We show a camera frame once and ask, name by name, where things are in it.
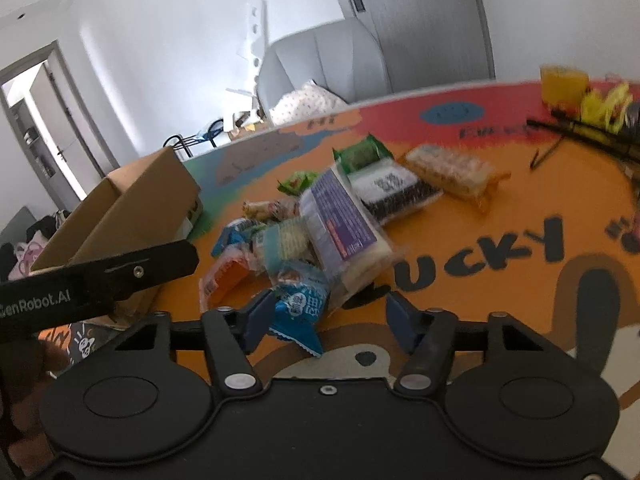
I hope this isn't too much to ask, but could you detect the orange snack packet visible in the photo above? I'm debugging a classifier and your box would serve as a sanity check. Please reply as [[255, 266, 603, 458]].
[[199, 254, 252, 312]]

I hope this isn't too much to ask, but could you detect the worn cardboard box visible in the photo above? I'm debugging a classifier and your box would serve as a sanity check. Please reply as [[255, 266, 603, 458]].
[[227, 121, 282, 144]]

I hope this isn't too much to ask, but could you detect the black and white snack packet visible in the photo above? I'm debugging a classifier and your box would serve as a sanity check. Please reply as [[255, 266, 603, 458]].
[[346, 159, 444, 224]]

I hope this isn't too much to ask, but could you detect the colourful printed table mat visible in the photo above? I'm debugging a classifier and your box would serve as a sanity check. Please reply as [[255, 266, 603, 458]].
[[45, 77, 640, 480]]

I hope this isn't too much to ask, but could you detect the large purple label snack packet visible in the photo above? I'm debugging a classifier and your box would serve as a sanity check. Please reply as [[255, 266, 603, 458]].
[[298, 166, 397, 308]]

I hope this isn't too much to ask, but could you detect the clear peanut snack packet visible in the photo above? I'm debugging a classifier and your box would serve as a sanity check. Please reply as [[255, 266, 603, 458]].
[[242, 198, 302, 222]]

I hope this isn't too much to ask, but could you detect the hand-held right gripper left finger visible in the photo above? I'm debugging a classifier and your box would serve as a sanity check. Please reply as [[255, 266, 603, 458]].
[[107, 289, 279, 402]]

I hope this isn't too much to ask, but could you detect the grey door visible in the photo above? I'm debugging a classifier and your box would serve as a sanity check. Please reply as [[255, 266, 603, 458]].
[[324, 0, 497, 97]]

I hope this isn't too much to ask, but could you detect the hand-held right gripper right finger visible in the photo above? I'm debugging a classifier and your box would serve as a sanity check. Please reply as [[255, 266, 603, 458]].
[[385, 290, 556, 402]]

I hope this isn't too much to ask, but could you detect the bright green snack packet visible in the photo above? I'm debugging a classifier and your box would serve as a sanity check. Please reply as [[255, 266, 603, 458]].
[[277, 170, 321, 196]]

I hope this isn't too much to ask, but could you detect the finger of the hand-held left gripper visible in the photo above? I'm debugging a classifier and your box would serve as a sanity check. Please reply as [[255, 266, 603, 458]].
[[0, 239, 200, 342]]

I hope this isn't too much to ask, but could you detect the dark green snack packet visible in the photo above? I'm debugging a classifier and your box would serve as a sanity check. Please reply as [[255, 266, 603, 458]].
[[332, 133, 397, 174]]

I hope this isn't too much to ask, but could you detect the pink bag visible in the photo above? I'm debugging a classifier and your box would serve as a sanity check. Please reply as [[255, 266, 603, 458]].
[[7, 239, 49, 282]]

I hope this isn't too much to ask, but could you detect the light blue snack packet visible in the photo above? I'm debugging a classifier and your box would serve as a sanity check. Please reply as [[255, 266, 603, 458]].
[[210, 219, 262, 259]]

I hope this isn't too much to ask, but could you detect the pale teal snack packet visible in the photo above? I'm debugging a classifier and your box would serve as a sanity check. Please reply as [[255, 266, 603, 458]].
[[251, 216, 314, 275]]

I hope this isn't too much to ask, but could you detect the dotted white pillow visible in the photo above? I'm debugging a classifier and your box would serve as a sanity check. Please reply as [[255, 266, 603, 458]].
[[269, 79, 349, 127]]

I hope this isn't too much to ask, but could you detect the beige cracker packet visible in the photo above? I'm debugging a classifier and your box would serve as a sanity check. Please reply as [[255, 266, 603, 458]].
[[404, 144, 512, 217]]

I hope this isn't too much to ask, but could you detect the dark clothes pile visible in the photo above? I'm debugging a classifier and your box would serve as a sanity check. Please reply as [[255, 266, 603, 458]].
[[25, 209, 77, 247]]

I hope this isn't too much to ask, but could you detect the white board with holes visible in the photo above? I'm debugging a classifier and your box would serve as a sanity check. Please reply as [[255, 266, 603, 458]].
[[224, 2, 272, 128]]

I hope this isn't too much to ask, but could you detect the yellow plastic toy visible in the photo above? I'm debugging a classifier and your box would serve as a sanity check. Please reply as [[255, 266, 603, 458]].
[[579, 81, 634, 132]]

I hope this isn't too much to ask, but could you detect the grey armchair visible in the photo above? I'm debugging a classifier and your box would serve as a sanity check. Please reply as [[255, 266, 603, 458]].
[[256, 16, 392, 127]]

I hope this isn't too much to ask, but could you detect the black wire rack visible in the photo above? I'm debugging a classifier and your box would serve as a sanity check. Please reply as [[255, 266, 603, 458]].
[[164, 119, 227, 159]]

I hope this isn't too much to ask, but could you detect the white interior door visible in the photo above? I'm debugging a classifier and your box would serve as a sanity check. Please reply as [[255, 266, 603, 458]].
[[27, 59, 110, 202]]

